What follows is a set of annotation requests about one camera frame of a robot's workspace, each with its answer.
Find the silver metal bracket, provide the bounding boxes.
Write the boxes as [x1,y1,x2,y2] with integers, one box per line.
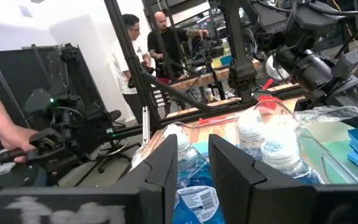
[142,105,151,146]

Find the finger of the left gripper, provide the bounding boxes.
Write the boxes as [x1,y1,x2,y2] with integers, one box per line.
[328,82,358,129]
[294,98,313,112]

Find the wooden workbench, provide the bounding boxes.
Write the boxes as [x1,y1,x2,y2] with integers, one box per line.
[166,57,262,93]

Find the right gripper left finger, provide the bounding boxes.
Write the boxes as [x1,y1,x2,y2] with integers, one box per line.
[0,133,179,224]

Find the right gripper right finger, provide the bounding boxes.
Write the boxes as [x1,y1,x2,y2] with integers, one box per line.
[208,134,358,224]

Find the person's hand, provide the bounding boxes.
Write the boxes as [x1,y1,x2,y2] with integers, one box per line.
[0,124,40,164]

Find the green translucent plastic tray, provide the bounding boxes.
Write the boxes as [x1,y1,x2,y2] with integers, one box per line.
[303,102,358,184]

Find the black office chair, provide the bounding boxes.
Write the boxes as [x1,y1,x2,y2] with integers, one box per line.
[94,108,142,174]

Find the red dish brush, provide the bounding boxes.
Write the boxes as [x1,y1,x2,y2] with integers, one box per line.
[198,95,283,125]

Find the black upright panel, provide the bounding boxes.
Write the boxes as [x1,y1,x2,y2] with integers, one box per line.
[0,46,58,150]

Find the person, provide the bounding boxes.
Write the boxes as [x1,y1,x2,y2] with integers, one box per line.
[147,11,209,80]
[110,14,154,125]

